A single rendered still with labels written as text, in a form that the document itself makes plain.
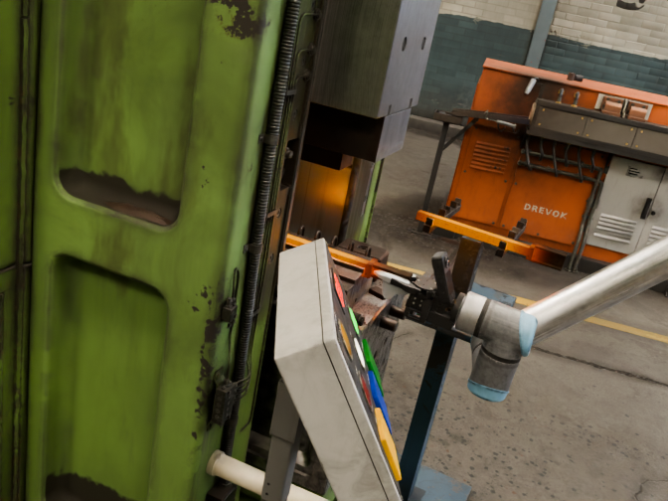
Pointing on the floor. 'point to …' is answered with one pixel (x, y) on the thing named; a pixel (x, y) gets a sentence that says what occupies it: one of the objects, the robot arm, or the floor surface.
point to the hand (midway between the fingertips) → (381, 269)
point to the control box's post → (279, 469)
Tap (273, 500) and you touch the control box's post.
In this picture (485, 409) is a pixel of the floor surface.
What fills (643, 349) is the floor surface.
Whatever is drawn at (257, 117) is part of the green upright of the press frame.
